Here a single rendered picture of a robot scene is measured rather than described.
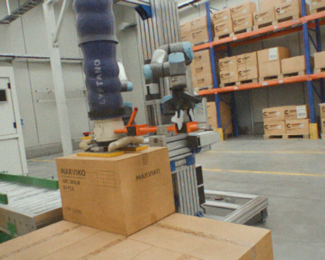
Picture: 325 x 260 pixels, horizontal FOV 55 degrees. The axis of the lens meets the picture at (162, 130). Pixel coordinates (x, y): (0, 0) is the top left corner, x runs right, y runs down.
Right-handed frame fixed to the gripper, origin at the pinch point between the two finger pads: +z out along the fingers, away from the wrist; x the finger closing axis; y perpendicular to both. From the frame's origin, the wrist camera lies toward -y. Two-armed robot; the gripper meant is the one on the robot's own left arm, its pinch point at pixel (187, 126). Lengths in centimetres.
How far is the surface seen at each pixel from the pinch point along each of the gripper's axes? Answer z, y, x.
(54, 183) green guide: 47, 176, -19
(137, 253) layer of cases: 53, 12, 30
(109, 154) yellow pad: 11.5, 43.9, 14.7
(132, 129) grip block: -0.8, 33.6, 5.3
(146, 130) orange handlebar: 0.3, 24.7, 3.4
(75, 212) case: 46, 76, 22
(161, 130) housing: 0.7, 14.1, 3.5
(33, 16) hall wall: -393, 990, -442
